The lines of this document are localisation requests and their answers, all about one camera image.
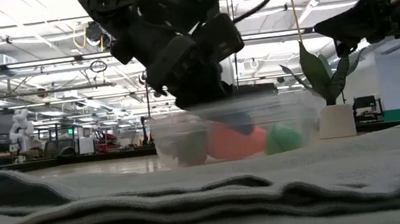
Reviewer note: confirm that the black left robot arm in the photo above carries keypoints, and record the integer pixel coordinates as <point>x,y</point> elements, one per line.
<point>106,3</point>

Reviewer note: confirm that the green plant in white pot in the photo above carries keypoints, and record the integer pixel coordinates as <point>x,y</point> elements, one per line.
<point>335,122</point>

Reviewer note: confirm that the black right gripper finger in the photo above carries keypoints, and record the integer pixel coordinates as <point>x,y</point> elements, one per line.
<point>346,27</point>

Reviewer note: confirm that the orange toy carrot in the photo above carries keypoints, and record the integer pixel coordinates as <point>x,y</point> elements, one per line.
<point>234,144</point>

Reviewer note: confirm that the clear plastic tupperware container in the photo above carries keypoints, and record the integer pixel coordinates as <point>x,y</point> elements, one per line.
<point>165,139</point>

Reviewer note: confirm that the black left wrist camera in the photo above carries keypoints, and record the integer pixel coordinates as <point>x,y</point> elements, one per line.
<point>221,36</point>

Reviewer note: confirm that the black computer case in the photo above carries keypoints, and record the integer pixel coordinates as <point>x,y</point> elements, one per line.
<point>258,89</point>

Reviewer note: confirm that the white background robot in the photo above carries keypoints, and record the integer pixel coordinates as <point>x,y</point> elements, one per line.
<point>20,130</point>

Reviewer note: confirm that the green toy cucumber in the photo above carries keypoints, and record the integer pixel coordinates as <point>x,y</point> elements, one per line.
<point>283,140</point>

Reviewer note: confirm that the black background machine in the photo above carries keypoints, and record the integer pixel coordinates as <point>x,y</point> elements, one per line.
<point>365,107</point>

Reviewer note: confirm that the green box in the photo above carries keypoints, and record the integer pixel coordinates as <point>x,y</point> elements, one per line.
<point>399,115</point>

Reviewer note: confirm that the grey folded cloth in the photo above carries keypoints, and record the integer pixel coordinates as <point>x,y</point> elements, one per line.
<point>212,210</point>

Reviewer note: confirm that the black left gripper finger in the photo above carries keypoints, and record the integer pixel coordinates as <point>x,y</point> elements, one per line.
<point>237,120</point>
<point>209,112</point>

